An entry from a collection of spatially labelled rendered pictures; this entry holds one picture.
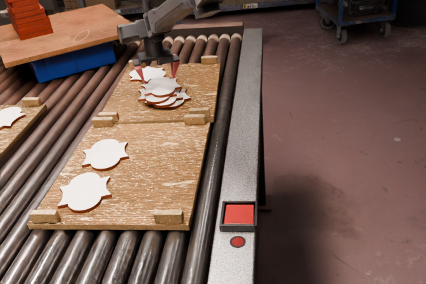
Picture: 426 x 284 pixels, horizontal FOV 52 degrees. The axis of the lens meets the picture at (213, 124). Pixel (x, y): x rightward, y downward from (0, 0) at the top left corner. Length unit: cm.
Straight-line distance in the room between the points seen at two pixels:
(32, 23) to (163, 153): 92
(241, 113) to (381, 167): 149
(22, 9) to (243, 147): 106
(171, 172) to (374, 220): 145
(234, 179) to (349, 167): 166
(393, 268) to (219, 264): 136
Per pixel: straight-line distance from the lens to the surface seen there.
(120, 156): 113
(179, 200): 97
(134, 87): 151
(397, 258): 217
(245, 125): 124
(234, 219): 92
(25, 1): 185
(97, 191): 104
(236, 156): 112
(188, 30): 197
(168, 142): 116
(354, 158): 272
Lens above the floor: 155
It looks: 30 degrees down
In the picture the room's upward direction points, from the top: 6 degrees counter-clockwise
